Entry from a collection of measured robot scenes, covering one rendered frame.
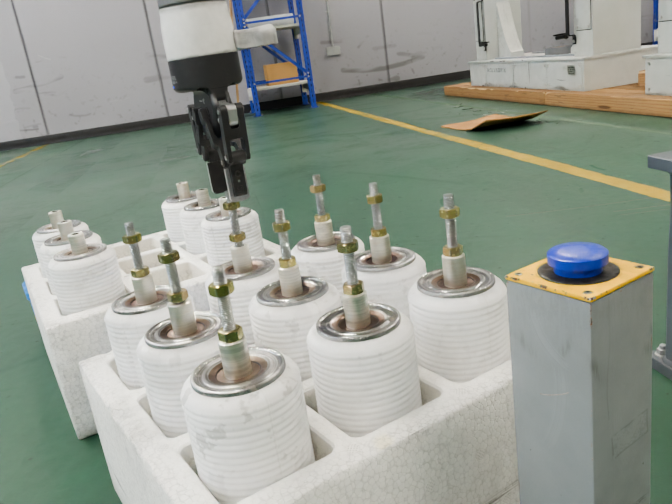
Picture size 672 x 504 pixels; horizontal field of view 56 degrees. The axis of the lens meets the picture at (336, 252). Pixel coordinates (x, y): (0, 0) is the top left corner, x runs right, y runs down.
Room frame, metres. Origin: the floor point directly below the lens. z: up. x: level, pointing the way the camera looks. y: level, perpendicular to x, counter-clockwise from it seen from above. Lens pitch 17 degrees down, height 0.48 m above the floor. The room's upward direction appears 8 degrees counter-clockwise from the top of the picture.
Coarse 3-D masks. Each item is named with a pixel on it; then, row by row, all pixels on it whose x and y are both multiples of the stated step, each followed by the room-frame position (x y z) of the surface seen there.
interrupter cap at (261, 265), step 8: (256, 256) 0.75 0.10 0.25; (224, 264) 0.74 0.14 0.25; (232, 264) 0.74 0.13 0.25; (256, 264) 0.73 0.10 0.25; (264, 264) 0.72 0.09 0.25; (272, 264) 0.71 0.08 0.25; (232, 272) 0.71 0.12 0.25; (248, 272) 0.70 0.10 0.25; (256, 272) 0.69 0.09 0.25; (264, 272) 0.69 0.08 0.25; (232, 280) 0.68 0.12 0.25
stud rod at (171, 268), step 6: (162, 240) 0.55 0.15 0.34; (168, 240) 0.55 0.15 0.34; (162, 246) 0.55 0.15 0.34; (168, 246) 0.55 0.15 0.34; (162, 252) 0.55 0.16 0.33; (168, 252) 0.55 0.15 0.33; (168, 264) 0.55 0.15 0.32; (174, 264) 0.55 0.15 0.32; (168, 270) 0.55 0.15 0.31; (174, 270) 0.55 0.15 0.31; (168, 276) 0.55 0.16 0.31; (174, 276) 0.55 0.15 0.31; (174, 282) 0.55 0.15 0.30; (174, 288) 0.55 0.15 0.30; (180, 288) 0.55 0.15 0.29
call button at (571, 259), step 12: (552, 252) 0.41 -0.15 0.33; (564, 252) 0.41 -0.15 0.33; (576, 252) 0.40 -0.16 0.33; (588, 252) 0.40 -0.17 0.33; (600, 252) 0.40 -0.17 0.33; (552, 264) 0.40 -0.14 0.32; (564, 264) 0.39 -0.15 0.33; (576, 264) 0.39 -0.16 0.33; (588, 264) 0.39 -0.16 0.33; (600, 264) 0.39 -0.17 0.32; (564, 276) 0.40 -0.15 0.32; (576, 276) 0.39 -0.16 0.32; (588, 276) 0.39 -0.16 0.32
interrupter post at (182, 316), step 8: (168, 304) 0.55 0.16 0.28; (176, 304) 0.55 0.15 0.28; (184, 304) 0.55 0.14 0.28; (176, 312) 0.54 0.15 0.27; (184, 312) 0.55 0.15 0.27; (192, 312) 0.55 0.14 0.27; (176, 320) 0.54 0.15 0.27; (184, 320) 0.54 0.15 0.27; (192, 320) 0.55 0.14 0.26; (176, 328) 0.55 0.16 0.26; (184, 328) 0.54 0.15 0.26; (192, 328) 0.55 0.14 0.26
